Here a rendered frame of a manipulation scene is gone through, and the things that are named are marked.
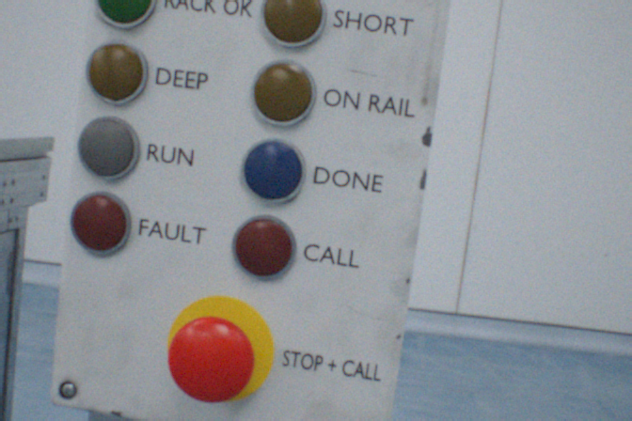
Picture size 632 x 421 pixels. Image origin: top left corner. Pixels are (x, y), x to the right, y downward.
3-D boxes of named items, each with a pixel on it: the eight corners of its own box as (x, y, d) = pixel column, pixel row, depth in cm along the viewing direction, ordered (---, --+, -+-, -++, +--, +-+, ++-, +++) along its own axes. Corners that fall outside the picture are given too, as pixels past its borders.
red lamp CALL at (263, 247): (287, 283, 41) (294, 224, 41) (229, 273, 42) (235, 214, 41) (290, 279, 42) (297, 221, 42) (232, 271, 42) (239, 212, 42)
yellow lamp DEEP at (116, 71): (137, 104, 41) (144, 44, 41) (82, 97, 42) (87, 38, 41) (143, 104, 42) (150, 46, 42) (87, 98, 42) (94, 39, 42)
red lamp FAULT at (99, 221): (121, 257, 42) (127, 198, 42) (66, 248, 42) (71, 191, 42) (126, 254, 43) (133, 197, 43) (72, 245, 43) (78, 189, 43)
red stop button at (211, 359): (244, 414, 40) (255, 329, 39) (159, 399, 40) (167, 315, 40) (262, 385, 44) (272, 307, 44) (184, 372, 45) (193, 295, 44)
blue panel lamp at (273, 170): (297, 205, 41) (305, 145, 41) (238, 196, 41) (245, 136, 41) (299, 203, 42) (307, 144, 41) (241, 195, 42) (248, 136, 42)
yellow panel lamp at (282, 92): (308, 126, 40) (315, 65, 40) (247, 118, 41) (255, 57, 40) (309, 126, 41) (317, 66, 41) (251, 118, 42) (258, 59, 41)
